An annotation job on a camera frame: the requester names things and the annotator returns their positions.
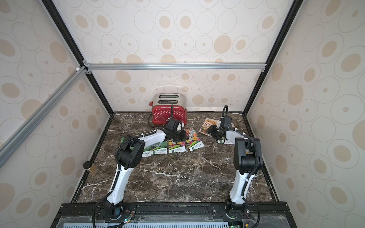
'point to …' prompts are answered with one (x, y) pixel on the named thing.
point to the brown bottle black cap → (91, 167)
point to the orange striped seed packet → (207, 123)
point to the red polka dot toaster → (167, 106)
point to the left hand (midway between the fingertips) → (193, 137)
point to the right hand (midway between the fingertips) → (214, 131)
